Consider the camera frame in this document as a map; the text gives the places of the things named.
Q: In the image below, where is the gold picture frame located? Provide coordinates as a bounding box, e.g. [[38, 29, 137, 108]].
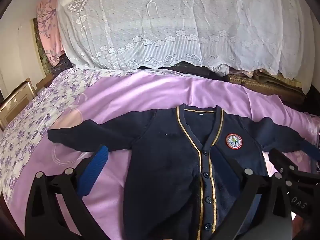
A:
[[0, 74, 54, 132]]

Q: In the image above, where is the navy knit cardigan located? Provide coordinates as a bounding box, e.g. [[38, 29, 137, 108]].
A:
[[47, 104, 320, 240]]

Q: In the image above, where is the pink bed sheet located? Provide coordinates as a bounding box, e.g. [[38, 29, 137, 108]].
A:
[[15, 71, 320, 240]]

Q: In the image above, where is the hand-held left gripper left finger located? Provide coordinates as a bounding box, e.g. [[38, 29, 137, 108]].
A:
[[24, 145, 110, 240]]

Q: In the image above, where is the pink floral cloth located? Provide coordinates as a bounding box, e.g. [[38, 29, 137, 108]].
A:
[[37, 0, 66, 68]]

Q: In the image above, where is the white lace cloth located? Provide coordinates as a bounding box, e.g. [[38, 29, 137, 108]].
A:
[[56, 0, 318, 94]]

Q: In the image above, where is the dark patterned fabric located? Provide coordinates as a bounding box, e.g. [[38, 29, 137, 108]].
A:
[[51, 55, 73, 79]]

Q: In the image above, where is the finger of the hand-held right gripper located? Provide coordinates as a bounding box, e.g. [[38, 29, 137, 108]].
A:
[[267, 148, 304, 188], [302, 140, 320, 162]]

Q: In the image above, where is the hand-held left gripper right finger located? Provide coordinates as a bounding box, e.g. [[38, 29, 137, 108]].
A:
[[207, 146, 293, 240]]

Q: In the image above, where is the woven mat stack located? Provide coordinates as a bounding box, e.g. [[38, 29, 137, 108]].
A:
[[225, 67, 305, 105]]

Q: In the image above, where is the dark cloth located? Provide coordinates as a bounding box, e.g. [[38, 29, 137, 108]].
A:
[[136, 62, 230, 79]]

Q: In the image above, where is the green patterned board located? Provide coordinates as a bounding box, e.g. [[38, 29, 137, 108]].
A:
[[32, 17, 54, 77]]

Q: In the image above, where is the purple floral bed sheet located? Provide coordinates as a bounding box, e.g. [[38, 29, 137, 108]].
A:
[[0, 67, 200, 205]]

